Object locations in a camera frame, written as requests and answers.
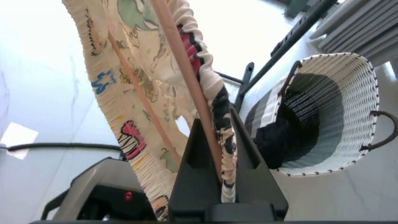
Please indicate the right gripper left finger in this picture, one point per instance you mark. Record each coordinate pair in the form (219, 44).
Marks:
(194, 186)

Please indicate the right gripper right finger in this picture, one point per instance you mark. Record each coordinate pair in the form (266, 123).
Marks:
(258, 189)

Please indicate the black garment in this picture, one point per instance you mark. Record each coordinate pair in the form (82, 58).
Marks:
(280, 140)

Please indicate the cream printed shorts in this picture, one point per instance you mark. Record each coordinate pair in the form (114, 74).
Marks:
(155, 77)

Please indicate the pink clothes hanger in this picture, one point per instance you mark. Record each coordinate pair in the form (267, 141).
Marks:
(186, 68)

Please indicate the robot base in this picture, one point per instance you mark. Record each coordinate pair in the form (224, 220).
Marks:
(99, 174)

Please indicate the white laundry basket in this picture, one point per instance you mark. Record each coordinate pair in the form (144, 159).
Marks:
(351, 93)

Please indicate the black clothes rack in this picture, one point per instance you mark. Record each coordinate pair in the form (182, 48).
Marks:
(292, 35)

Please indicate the grey curtain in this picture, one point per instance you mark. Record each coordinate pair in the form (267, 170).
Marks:
(357, 28)

